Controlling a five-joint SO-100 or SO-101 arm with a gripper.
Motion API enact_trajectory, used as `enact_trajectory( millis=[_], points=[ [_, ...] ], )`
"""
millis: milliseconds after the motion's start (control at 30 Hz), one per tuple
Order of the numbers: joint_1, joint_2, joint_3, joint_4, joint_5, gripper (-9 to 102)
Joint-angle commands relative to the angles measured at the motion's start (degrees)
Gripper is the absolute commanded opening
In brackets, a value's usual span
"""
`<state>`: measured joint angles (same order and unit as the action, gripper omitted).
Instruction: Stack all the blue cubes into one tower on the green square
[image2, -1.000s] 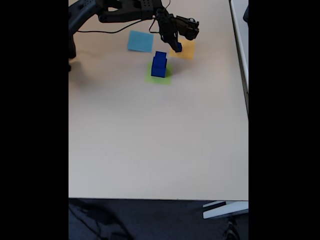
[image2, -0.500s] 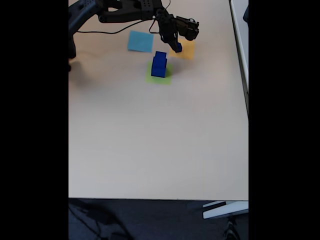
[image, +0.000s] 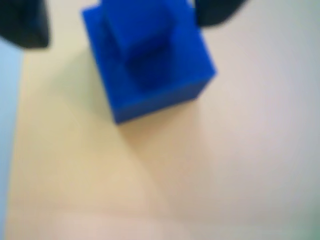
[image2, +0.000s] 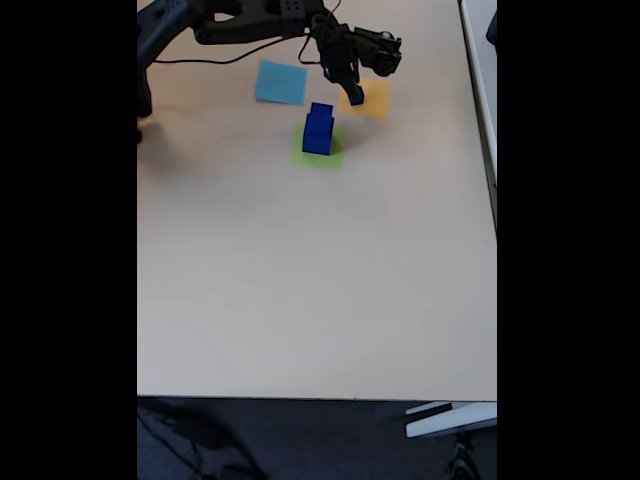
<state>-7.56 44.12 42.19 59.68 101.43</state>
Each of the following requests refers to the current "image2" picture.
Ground white neighbouring table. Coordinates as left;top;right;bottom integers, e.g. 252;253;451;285
457;0;498;231

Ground blue square sheet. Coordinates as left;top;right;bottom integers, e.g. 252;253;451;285
254;59;309;107

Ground white grey bar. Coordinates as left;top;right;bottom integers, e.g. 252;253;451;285
404;401;498;440

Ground small blue cube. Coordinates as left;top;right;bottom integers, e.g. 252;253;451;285
309;102;336;130

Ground green square sheet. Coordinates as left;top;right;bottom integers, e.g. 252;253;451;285
288;123;347;172

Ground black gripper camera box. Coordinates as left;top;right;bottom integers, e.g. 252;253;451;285
352;26;404;78

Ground large blue cube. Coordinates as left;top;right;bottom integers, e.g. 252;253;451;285
301;113;336;157

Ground thin camera cable loop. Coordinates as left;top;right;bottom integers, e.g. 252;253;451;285
153;0;344;66

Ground orange square sheet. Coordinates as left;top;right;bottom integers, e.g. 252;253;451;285
338;75;392;121

